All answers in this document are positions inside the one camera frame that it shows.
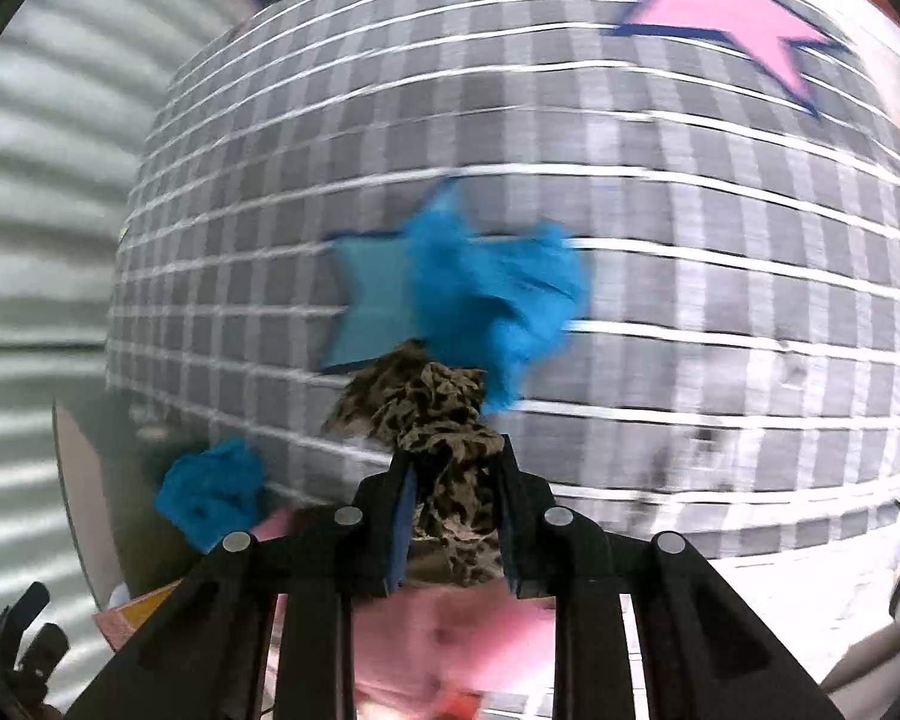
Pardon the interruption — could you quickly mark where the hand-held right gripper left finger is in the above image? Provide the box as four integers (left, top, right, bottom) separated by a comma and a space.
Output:
64, 450, 421, 720

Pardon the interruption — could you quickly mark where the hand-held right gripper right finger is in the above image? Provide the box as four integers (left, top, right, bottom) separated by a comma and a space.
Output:
497, 433, 845, 720

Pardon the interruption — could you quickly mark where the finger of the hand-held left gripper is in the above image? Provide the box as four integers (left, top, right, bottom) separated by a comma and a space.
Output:
0, 581, 52, 644
15, 621, 72, 682

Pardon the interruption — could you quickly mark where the leopard print cloth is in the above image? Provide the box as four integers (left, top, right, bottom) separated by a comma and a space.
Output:
322, 340, 507, 587

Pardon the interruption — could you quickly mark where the small blue cloth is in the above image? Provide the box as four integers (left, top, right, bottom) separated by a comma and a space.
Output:
155, 439, 269, 552

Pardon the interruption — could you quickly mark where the large blue cloth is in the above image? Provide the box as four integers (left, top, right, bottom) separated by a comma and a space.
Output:
409, 195, 593, 413

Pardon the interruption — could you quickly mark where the grey checkered star blanket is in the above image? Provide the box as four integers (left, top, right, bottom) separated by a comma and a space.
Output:
105, 0, 900, 563

